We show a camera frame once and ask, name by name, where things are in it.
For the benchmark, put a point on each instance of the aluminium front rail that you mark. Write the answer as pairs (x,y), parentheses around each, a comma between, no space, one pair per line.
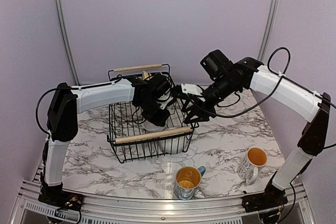
(107,209)

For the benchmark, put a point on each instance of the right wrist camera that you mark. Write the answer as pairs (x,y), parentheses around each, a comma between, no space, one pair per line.
(192,89)

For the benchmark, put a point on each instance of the blue handled mug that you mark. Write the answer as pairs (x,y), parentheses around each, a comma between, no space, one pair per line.
(187,180)

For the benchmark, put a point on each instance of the aluminium frame post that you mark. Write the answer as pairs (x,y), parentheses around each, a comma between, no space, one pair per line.
(270,21)
(65,41)

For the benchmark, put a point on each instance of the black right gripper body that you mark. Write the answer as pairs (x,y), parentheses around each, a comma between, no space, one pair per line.
(205,109)

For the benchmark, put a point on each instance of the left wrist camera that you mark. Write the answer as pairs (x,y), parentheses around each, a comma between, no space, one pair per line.
(164,101)

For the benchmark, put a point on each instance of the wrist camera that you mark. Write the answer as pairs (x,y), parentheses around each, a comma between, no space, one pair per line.
(164,101)
(192,89)

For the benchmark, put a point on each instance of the pale yellow round plate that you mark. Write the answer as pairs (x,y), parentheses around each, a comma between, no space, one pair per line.
(146,76)

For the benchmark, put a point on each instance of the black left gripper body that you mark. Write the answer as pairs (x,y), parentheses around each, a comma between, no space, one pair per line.
(151,114)

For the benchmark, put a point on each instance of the small white bowl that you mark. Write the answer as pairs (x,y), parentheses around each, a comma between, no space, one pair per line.
(150,127)

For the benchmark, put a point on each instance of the left aluminium frame post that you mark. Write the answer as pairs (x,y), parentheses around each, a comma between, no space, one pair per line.
(65,41)

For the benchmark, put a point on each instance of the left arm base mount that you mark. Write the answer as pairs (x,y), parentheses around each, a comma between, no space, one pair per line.
(62,200)

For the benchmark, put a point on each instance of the white patterned mug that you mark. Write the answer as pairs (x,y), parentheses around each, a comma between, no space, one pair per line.
(251,165)

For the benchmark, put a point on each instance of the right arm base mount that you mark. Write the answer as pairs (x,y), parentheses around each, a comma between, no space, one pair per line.
(263,201)

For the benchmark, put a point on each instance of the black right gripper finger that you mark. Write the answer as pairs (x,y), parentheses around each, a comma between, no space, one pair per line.
(186,103)
(191,118)

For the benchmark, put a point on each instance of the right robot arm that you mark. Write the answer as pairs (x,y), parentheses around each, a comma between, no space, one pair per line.
(252,74)

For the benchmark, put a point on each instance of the right aluminium frame post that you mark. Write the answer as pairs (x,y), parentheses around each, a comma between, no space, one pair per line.
(270,21)

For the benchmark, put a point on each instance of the large white bowl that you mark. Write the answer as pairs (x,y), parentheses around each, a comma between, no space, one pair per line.
(172,145)

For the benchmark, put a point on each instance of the black wire dish rack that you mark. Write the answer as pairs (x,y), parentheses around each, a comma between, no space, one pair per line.
(130,141)

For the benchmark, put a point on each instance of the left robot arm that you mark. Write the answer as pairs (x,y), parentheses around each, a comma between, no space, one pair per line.
(78,108)

